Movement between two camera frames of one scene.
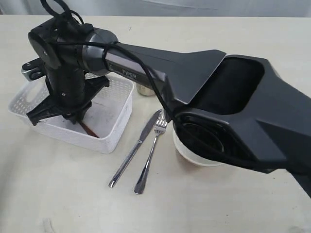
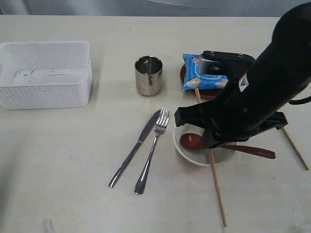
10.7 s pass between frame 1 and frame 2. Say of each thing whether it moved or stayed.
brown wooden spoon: moved
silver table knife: stayed
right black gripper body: moved
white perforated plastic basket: moved
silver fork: stayed
